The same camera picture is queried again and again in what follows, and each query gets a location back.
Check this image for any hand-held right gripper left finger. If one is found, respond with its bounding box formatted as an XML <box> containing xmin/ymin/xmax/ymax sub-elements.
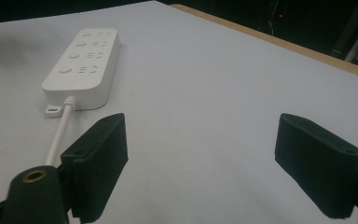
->
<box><xmin>60</xmin><ymin>112</ymin><xmax>129</xmax><ymax>224</ymax></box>

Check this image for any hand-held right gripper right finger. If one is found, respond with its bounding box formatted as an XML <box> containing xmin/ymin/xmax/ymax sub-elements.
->
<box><xmin>274</xmin><ymin>112</ymin><xmax>358</xmax><ymax>220</ymax></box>

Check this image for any white power strip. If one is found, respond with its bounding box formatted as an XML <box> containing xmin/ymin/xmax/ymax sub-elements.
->
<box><xmin>41</xmin><ymin>28</ymin><xmax>121</xmax><ymax>119</ymax></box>

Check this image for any metal stand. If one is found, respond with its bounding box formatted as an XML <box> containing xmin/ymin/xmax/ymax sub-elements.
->
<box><xmin>330</xmin><ymin>0</ymin><xmax>358</xmax><ymax>63</ymax></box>

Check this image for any white power strip cable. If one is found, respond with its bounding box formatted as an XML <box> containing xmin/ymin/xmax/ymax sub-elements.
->
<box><xmin>44</xmin><ymin>95</ymin><xmax>77</xmax><ymax>167</ymax></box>

